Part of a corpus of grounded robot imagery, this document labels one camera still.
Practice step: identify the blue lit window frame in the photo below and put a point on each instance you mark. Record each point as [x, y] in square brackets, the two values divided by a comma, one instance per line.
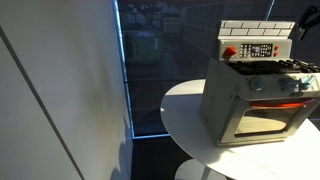
[123, 66]

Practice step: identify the small red toy button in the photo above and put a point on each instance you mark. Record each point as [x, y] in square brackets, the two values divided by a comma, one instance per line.
[276, 54]
[276, 47]

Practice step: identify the white table pedestal base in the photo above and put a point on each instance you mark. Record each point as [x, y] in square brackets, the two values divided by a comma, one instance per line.
[190, 171]

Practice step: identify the grey toy oven stove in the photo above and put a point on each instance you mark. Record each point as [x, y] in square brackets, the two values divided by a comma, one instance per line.
[220, 106]

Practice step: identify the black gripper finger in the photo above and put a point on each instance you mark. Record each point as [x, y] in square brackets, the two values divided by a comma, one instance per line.
[308, 16]
[308, 27]

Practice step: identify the red round toy knob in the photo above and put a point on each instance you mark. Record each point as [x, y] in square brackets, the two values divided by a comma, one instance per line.
[229, 52]

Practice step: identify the blue toy stove knob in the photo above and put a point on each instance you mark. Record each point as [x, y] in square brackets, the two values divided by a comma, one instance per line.
[256, 84]
[288, 83]
[306, 81]

